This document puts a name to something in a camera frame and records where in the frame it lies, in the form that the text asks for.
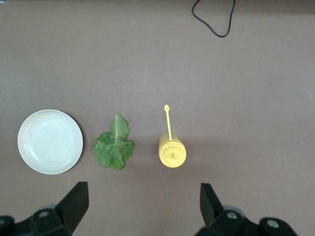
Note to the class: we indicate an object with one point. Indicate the off-white round plate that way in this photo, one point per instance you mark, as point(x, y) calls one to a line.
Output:
point(49, 141)

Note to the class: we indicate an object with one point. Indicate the yellow squeeze bottle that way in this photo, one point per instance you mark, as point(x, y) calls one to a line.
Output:
point(172, 152)

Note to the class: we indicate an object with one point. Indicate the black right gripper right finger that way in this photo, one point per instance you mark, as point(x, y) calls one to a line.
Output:
point(211, 211)

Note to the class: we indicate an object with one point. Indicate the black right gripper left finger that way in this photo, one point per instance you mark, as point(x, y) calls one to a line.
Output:
point(71, 209)

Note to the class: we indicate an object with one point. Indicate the green lettuce leaf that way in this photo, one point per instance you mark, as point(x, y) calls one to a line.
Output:
point(113, 150)

